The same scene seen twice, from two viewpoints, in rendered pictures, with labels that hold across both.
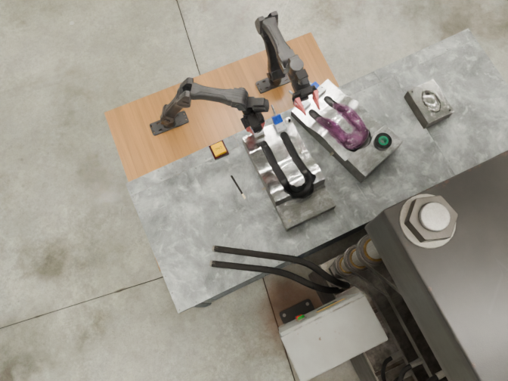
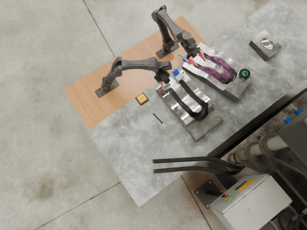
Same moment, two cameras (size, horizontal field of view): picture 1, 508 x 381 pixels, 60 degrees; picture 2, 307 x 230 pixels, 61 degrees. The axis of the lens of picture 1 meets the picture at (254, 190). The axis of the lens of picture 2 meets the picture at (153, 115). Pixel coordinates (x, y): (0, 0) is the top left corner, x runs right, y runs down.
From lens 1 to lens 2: 0.26 m
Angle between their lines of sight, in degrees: 2
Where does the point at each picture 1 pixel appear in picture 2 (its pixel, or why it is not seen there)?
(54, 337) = not seen: outside the picture
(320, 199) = (213, 117)
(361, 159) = (233, 87)
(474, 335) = not seen: outside the picture
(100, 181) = (66, 132)
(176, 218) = (124, 147)
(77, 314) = (68, 218)
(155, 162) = (103, 114)
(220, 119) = (138, 79)
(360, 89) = (221, 44)
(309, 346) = (243, 216)
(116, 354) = not seen: outside the picture
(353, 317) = (267, 191)
